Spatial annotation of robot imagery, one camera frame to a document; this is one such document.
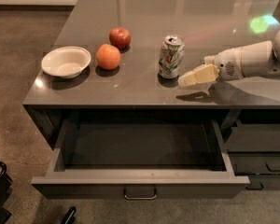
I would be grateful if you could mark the open grey top drawer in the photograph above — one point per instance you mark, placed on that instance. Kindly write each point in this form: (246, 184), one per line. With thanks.
(99, 160)

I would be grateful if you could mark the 7up soda can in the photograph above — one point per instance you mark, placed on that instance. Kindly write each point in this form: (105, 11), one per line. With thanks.
(172, 53)

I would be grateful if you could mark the red apple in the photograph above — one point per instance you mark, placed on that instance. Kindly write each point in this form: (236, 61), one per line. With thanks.
(120, 37)

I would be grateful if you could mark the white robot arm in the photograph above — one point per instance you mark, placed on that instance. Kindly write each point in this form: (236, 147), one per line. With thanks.
(256, 60)

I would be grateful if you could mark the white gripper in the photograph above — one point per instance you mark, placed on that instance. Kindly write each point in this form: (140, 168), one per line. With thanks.
(228, 63)

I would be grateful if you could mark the black object on floor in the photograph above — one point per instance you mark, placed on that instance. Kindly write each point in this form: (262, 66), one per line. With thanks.
(69, 217)

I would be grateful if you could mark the orange fruit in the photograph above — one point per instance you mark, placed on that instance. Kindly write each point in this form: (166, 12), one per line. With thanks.
(108, 57)

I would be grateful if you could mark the metal drawer handle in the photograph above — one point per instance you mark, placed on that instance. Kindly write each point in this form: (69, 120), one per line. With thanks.
(139, 193)

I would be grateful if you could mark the white bowl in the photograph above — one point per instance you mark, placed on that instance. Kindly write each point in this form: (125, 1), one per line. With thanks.
(66, 62)

